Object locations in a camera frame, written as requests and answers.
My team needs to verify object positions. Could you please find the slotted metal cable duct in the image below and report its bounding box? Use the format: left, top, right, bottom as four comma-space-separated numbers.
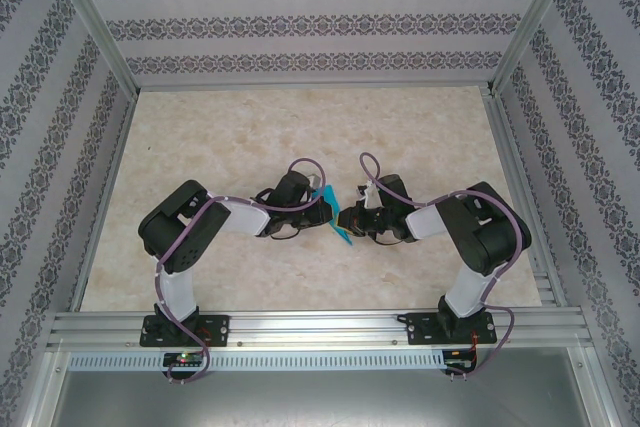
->
67, 349, 481, 372

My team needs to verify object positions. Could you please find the aluminium table side rail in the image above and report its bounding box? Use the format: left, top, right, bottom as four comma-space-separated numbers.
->
68, 91, 140, 313
479, 88, 571, 311

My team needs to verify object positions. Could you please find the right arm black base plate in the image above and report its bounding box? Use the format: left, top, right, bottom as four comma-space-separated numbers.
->
405, 311, 500, 347

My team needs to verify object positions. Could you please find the grey metal sheet panel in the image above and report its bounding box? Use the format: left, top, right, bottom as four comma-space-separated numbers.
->
47, 369, 609, 427

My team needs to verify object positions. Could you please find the aluminium frame crossbar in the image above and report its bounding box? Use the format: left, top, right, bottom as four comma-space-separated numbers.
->
133, 79, 496, 93

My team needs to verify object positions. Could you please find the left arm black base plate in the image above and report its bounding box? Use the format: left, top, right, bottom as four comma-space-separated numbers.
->
139, 314, 231, 348

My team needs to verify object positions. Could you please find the blue square paper sheet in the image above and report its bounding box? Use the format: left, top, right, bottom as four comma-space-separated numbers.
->
319, 184, 354, 247

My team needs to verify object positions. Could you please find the short aluminium frame post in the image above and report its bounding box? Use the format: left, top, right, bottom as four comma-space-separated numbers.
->
569, 346, 629, 427
17, 346, 69, 427

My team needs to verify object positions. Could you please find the aluminium mounting rail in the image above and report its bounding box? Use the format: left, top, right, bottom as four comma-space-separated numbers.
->
47, 307, 594, 352

